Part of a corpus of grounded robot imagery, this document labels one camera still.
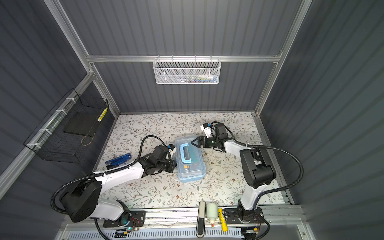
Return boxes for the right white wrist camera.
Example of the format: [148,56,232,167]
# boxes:
[201,123,214,138]

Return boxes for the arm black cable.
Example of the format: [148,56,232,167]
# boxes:
[49,134,168,240]
[209,121,304,240]

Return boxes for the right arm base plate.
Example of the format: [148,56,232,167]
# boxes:
[223,208,265,225]

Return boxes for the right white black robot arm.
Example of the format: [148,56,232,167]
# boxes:
[191,121,277,223]

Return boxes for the white wire mesh basket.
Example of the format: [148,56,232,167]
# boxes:
[153,59,222,85]

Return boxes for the black wire mesh basket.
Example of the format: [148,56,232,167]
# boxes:
[24,91,109,164]

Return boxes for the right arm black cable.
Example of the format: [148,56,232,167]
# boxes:
[209,121,304,240]

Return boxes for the black white handheld device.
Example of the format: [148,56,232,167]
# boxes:
[196,201,206,239]

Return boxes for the yellow marker in black basket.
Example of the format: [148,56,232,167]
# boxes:
[97,108,108,122]

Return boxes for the blue handled pliers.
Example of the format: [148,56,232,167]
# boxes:
[105,153,132,170]

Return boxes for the white glue bottle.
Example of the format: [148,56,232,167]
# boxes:
[206,203,219,228]

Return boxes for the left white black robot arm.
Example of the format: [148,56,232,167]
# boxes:
[59,144,177,226]

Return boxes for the blue plastic tool box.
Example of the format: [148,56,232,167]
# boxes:
[175,135,206,183]

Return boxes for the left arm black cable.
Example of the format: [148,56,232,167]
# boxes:
[49,134,168,240]

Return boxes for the yellow marker on rail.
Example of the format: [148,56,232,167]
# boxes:
[218,208,228,232]

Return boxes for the black pad in basket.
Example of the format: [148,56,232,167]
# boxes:
[63,112,101,137]

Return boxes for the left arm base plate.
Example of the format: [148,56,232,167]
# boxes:
[103,211,147,228]

